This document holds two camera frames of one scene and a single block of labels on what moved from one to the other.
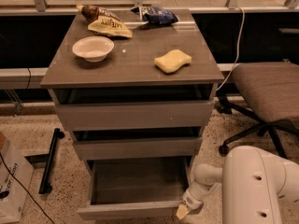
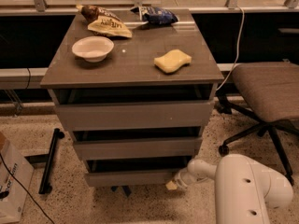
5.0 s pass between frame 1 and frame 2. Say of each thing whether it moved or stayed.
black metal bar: stayed
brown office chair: stayed
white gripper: moved
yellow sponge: stayed
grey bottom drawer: moved
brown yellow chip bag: stayed
